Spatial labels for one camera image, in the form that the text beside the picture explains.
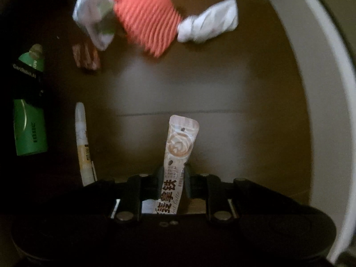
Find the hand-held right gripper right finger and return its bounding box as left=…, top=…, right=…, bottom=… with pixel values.
left=184, top=165, right=279, bottom=223

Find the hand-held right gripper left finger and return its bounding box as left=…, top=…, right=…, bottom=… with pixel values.
left=82, top=166, right=165, bottom=223

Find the beige coffee stick sachet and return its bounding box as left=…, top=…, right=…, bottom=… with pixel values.
left=152, top=115, right=200, bottom=215

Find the green bottle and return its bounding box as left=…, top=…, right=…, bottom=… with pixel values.
left=12, top=44, right=48, bottom=157

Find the brown wrapper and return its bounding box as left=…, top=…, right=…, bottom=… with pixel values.
left=72, top=42, right=101, bottom=71

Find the red plastic bag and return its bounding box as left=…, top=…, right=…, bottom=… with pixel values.
left=107, top=0, right=184, bottom=59

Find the white yellow tube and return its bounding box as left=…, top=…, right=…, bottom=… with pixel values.
left=75, top=102, right=98, bottom=187

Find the crumpled white green wrapper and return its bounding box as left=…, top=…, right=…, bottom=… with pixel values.
left=72, top=0, right=116, bottom=51

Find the crumpled white tissue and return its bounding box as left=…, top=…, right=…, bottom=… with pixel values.
left=177, top=0, right=239, bottom=44

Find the white and brown wardrobe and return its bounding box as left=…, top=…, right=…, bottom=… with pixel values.
left=267, top=0, right=356, bottom=265

